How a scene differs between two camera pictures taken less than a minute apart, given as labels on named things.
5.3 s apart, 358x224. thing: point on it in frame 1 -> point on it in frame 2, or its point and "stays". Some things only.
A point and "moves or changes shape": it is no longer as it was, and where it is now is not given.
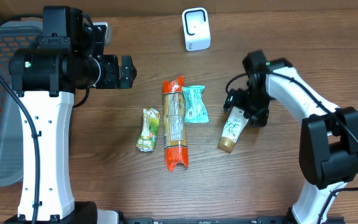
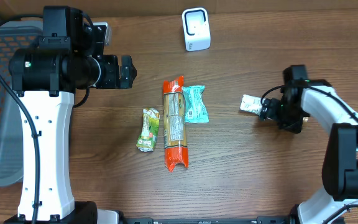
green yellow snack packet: x=147 y=140 stays
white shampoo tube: x=236 y=122 moves or changes shape
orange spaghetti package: x=174 y=123 stays
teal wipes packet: x=196 y=109 stays
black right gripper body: x=239 y=98 -> x=266 y=109
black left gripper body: x=126 y=71 stays
